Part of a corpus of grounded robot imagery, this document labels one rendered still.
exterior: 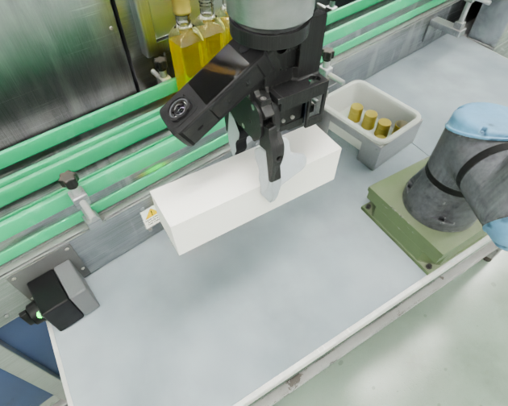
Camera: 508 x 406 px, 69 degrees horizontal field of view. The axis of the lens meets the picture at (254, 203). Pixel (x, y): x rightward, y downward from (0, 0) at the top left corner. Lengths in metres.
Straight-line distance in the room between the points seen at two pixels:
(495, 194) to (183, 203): 0.45
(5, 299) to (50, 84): 0.44
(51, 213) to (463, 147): 0.70
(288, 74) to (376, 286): 0.53
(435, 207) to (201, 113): 0.56
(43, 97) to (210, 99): 0.63
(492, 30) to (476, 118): 0.97
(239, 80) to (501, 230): 0.44
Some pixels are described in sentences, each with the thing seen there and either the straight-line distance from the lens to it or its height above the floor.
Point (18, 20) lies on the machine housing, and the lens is 0.88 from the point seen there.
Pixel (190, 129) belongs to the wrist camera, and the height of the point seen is 1.22.
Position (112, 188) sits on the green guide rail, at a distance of 0.73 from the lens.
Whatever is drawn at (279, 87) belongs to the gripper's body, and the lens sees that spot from 0.38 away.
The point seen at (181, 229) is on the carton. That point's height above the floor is 1.10.
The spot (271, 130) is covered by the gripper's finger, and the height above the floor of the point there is 1.20.
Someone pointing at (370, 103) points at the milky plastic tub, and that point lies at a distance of 1.13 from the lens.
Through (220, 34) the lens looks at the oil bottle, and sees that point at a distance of 0.84.
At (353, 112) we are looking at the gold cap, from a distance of 1.08.
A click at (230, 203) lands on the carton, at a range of 0.43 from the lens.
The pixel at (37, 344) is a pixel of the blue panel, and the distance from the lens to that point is 1.00.
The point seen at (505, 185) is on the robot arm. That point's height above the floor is 1.04.
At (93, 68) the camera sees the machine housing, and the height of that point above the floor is 0.98.
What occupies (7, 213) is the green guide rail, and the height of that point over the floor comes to 0.91.
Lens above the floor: 1.44
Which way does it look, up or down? 52 degrees down
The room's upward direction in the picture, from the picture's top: straight up
